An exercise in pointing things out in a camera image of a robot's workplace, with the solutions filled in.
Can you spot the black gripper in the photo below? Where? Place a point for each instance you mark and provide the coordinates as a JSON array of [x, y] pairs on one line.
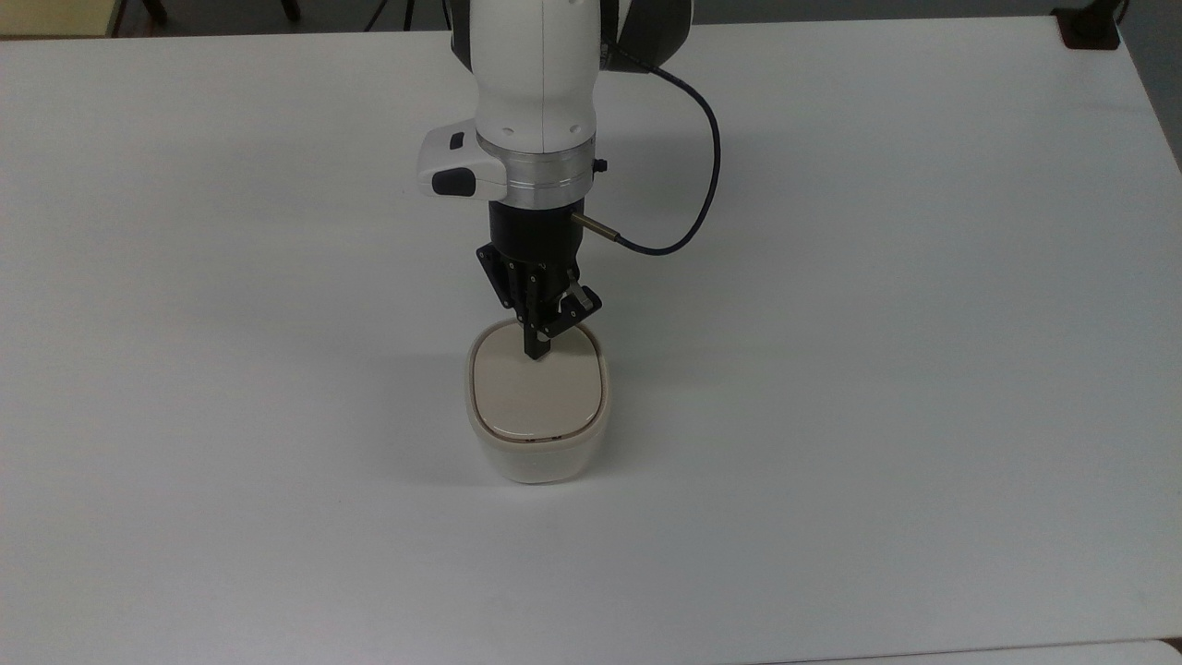
[[536, 235]]

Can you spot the beige trash bin lid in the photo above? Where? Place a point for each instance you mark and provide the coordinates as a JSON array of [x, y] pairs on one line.
[[540, 392]]

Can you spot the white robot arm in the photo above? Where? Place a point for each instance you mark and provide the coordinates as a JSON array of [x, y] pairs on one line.
[[536, 83]]

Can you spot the white trash bin body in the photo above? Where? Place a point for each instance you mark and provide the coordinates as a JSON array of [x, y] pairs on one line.
[[536, 457]]

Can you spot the dark chair leg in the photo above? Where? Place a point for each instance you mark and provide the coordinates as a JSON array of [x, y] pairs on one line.
[[291, 8], [155, 9]]

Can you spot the light wooden furniture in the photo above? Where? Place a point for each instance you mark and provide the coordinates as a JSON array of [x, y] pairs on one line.
[[55, 17]]

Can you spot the black table clamp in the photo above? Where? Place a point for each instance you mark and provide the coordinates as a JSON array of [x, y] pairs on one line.
[[1090, 28]]

